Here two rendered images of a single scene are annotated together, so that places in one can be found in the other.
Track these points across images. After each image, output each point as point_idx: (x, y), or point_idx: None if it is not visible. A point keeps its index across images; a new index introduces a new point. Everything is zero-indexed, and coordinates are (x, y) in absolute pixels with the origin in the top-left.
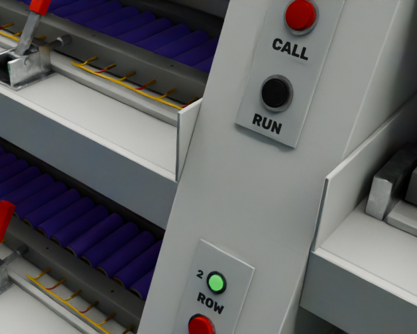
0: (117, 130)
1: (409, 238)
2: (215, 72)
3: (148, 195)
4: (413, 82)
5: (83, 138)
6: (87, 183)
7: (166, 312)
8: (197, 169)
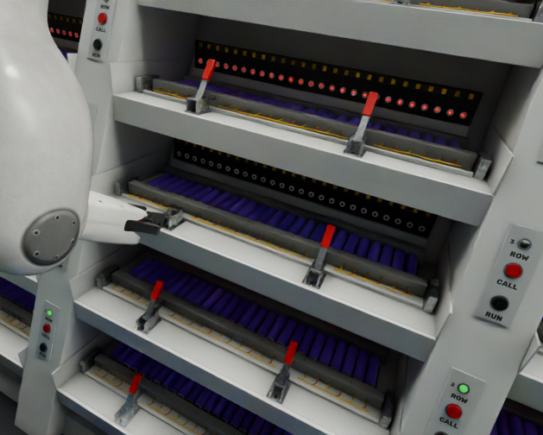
0: (384, 310)
1: None
2: (461, 291)
3: (412, 343)
4: None
5: (372, 317)
6: (364, 336)
7: (428, 402)
8: (450, 334)
